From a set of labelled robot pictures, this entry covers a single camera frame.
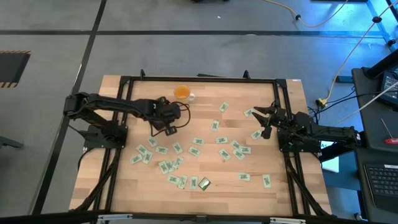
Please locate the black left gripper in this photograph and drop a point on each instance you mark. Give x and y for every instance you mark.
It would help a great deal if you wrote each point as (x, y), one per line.
(166, 113)

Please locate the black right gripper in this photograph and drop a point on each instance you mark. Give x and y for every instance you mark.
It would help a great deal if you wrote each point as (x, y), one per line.
(278, 117)

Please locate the dark green glossy packet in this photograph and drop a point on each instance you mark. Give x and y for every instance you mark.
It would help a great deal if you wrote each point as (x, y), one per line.
(204, 183)

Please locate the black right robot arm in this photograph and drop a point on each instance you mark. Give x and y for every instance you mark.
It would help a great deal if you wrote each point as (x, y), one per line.
(329, 132)

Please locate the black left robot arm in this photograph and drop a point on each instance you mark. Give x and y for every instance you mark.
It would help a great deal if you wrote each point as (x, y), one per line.
(102, 104)

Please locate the yellow ceramic mug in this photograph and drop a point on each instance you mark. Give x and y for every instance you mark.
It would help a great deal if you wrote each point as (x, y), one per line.
(182, 92)

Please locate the yellow power plug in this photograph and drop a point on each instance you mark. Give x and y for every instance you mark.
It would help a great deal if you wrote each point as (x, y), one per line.
(321, 102)

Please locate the white paper sheet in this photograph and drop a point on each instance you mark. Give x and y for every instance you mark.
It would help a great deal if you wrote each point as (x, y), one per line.
(331, 163)

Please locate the black side desk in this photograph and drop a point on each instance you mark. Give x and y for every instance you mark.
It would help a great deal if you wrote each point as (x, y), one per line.
(373, 130)

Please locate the black laptop keyboard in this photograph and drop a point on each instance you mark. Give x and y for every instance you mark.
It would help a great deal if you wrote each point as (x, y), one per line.
(382, 183)

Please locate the grey chair leg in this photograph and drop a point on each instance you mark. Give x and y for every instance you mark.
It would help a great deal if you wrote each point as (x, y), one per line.
(9, 142)

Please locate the black hazard-striped floor hatch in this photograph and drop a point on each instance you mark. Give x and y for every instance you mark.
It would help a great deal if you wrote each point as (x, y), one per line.
(12, 67)

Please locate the blue metal frame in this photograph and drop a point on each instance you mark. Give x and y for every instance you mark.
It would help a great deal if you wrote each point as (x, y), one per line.
(382, 28)

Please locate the black camera gantry bar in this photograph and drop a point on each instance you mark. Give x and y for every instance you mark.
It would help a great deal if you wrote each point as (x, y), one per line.
(46, 218)

